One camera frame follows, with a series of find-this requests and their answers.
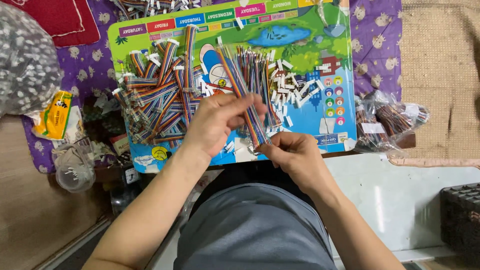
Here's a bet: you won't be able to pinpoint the person's left hand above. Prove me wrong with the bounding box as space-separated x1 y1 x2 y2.
182 92 268 158

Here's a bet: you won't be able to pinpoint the person's right hand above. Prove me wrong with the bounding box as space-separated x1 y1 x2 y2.
257 131 328 194

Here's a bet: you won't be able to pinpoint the rainbow ribbon cable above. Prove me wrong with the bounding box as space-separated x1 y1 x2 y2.
216 44 273 154

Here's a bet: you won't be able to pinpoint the colourful cartoon lap board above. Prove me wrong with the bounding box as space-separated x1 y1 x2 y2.
107 0 358 174

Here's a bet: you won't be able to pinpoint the scatter of white connector housings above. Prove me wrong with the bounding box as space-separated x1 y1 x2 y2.
262 49 332 130

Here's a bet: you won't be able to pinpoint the person's grey shorts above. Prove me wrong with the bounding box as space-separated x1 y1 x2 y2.
173 182 338 270

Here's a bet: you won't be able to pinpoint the purple patterned cloth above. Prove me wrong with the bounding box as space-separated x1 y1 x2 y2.
20 0 404 174

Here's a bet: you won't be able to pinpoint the clear plastic cup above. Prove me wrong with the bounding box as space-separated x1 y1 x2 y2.
52 142 96 193

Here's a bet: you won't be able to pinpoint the yellow snack packet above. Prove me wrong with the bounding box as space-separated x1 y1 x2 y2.
32 90 74 140

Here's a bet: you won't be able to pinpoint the woven straw mat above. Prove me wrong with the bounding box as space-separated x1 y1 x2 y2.
388 0 480 169

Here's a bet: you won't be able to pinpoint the black plastic crate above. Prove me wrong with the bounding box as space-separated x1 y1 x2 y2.
439 182 480 266

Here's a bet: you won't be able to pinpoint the red cushion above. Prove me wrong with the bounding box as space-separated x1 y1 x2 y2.
0 0 101 48

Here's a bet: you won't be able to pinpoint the clear bag of white connectors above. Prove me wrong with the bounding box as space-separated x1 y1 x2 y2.
0 2 64 118

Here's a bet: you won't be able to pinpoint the bundle of loose rainbow cables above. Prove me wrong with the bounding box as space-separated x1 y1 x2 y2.
234 46 283 130

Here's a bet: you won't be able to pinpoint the pile of finished rainbow cables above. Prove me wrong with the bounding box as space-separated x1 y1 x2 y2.
112 24 206 149

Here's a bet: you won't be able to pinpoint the clear bags of rainbow cables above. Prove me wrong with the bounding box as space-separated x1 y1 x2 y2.
353 90 431 154

